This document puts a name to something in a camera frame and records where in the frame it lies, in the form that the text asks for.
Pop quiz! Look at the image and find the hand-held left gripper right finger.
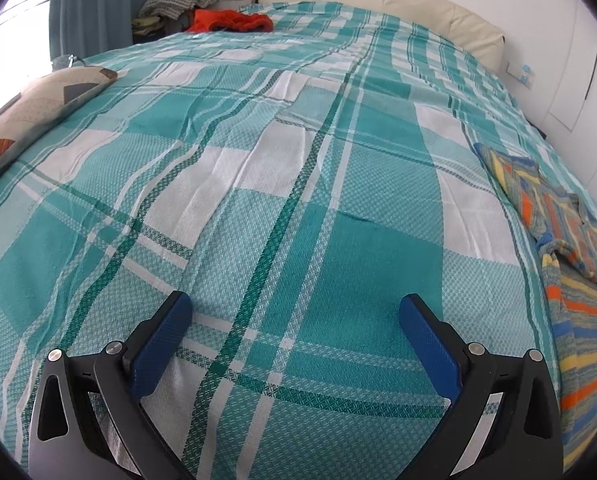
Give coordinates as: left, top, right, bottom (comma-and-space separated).
399, 294, 565, 480

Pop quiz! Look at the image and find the teal curtain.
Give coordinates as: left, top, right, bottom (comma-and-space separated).
49, 0, 190, 62

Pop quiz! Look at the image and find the red cloth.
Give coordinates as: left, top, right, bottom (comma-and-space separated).
187, 8, 274, 35

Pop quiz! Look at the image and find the teal plaid bed blanket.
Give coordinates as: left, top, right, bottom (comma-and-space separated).
0, 0, 597, 480

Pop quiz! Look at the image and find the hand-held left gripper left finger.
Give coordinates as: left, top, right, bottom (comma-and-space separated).
28, 290, 194, 480

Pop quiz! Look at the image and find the white wall socket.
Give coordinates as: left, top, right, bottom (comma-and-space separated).
507, 62, 535, 86

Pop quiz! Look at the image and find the patterned beige pillow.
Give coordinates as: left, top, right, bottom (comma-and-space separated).
0, 66, 120, 187

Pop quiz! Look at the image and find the cream padded headboard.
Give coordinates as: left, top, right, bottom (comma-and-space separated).
253, 0, 507, 69

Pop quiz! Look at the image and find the bright window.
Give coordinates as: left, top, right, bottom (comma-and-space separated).
0, 0, 55, 68

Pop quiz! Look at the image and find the dark clothes pile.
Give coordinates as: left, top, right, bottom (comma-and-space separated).
131, 9, 195, 45

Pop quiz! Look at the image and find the striped knit sweater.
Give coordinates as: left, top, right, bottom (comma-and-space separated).
473, 142, 597, 472

